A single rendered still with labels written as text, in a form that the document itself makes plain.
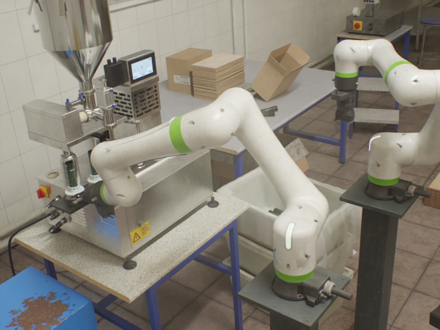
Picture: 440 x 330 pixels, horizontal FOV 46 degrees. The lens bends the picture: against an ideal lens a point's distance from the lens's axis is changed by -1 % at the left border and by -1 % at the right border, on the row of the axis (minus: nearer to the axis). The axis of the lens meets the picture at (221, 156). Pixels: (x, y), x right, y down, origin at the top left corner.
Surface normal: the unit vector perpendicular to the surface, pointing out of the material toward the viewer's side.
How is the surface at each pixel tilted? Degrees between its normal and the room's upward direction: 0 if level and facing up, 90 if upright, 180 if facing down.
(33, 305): 0
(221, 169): 65
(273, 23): 90
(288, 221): 10
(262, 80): 90
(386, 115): 0
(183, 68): 90
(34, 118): 90
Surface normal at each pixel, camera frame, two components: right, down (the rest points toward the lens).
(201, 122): -0.53, -0.07
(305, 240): 0.42, 0.36
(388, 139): -0.09, -0.77
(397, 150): 0.03, 0.34
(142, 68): 0.80, 0.21
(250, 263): -0.69, 0.44
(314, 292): -0.61, 0.23
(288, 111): -0.06, -0.90
